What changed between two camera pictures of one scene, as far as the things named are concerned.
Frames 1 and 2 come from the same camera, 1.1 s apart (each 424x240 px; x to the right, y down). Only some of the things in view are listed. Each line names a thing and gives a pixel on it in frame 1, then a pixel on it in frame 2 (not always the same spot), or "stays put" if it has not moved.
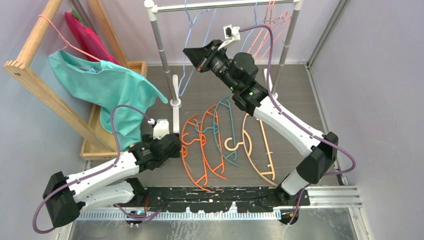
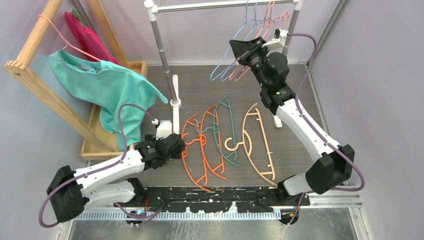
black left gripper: (148, 139) stays put
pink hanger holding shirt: (64, 39) stays put
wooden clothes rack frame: (38, 87) stays put
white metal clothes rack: (175, 104) stays put
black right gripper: (202, 57) to (244, 50)
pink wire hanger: (288, 18) to (264, 26)
